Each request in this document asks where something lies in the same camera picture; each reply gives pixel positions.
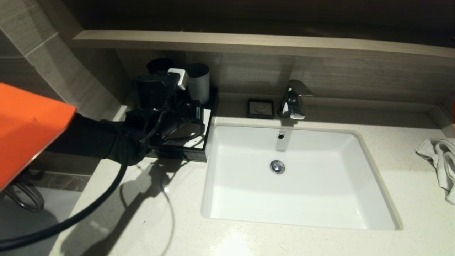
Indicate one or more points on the black square soap dish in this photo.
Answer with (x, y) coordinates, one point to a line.
(261, 108)

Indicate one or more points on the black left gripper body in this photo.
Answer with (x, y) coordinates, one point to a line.
(190, 115)

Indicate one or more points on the white rectangular sink basin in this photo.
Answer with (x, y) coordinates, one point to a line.
(302, 199)

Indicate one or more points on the grey plastic cup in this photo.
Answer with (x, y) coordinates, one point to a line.
(199, 85)

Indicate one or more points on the grey toilet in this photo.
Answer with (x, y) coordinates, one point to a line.
(21, 220)

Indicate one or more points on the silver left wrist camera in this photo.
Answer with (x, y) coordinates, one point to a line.
(178, 78)

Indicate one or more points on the black plastic cup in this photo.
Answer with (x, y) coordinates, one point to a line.
(160, 65)

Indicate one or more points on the white crumpled towel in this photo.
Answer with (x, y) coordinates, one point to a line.
(442, 160)

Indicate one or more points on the white rectangular mat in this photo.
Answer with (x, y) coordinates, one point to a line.
(206, 121)

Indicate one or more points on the black amenity box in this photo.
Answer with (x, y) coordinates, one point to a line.
(211, 103)

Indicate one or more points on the orange robot shoulder cover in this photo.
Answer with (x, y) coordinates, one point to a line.
(28, 131)

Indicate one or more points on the chrome sink drain stopper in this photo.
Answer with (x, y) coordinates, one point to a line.
(277, 166)

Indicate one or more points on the light wooden wall shelf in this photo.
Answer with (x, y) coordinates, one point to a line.
(249, 44)

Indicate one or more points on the chrome faucet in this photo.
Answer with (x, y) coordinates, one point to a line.
(294, 103)

